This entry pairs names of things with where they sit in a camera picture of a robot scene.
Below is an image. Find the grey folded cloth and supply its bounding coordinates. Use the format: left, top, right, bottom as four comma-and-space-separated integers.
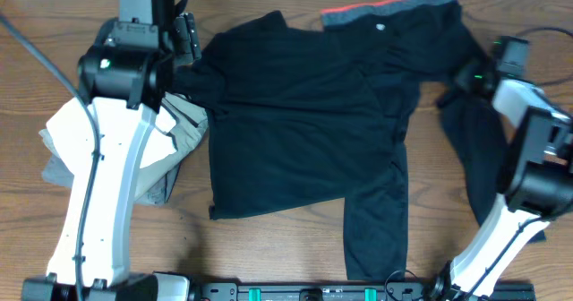
38, 129, 74, 188

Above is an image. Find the beige folded cloth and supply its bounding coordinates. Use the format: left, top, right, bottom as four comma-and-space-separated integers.
135, 93, 208, 206

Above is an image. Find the black t-shirt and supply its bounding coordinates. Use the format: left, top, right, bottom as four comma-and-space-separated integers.
173, 12, 418, 280

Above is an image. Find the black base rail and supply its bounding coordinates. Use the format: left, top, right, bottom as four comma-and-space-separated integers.
192, 282, 536, 301

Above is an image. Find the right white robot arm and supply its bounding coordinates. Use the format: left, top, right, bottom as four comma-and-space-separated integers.
423, 59, 572, 300

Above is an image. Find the white folded cloth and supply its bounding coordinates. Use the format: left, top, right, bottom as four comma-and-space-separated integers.
39, 98, 177, 194

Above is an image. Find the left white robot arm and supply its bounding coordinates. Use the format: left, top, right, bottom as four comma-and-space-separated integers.
21, 0, 201, 300

